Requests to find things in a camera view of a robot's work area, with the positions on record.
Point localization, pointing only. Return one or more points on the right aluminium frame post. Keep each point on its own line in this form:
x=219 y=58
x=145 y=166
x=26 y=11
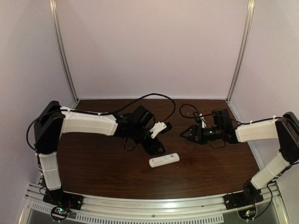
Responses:
x=242 y=50

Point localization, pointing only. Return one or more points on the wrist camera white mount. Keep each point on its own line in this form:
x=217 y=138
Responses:
x=160 y=127
x=199 y=118

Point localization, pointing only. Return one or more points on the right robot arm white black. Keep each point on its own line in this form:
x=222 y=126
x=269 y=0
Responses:
x=284 y=128

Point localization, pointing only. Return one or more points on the aluminium frame post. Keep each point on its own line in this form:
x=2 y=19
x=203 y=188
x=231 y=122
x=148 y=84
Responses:
x=61 y=49
x=242 y=50

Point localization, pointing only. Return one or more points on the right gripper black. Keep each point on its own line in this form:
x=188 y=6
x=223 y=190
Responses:
x=196 y=133

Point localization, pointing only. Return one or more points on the white remote control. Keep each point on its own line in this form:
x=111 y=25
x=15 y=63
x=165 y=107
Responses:
x=170 y=158

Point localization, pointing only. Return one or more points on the curved aluminium front rail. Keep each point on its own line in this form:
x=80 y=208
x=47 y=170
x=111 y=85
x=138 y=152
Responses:
x=198 y=210

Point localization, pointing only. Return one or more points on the white battery cover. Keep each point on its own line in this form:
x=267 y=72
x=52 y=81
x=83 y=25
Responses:
x=158 y=160

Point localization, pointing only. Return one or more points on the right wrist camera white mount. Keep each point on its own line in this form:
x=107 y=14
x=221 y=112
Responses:
x=199 y=118

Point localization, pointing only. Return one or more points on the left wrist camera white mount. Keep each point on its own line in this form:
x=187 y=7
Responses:
x=160 y=127

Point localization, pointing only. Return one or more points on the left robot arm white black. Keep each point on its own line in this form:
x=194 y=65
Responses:
x=56 y=120

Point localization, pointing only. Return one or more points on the left aluminium frame post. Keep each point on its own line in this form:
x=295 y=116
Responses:
x=61 y=49

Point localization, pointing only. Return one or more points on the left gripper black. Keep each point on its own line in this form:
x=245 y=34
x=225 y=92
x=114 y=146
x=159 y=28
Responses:
x=149 y=143

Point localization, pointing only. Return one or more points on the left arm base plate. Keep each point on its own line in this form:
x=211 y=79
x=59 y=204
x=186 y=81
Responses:
x=66 y=200

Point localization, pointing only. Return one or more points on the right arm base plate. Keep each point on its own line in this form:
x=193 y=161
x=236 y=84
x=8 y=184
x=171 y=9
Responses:
x=240 y=199

